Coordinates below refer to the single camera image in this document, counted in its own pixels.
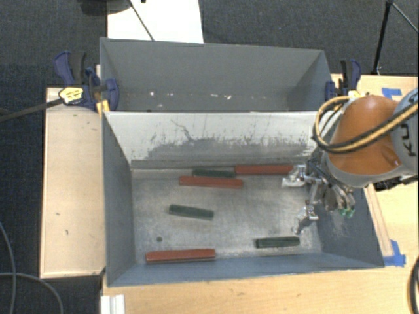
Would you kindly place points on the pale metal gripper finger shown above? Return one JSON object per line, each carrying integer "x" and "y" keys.
{"x": 307, "y": 217}
{"x": 296, "y": 177}

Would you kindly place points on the dark green flat block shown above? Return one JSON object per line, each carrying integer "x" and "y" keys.
{"x": 212, "y": 173}
{"x": 191, "y": 212}
{"x": 277, "y": 242}

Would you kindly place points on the red-brown flat block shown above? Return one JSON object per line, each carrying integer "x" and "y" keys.
{"x": 180, "y": 255}
{"x": 263, "y": 169}
{"x": 211, "y": 182}

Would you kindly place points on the pale wood board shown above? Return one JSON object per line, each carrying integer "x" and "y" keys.
{"x": 72, "y": 182}

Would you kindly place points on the grey metal bin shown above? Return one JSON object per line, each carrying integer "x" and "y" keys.
{"x": 229, "y": 208}

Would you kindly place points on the black cylinder on white bracket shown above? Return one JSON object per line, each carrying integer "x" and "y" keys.
{"x": 388, "y": 185}

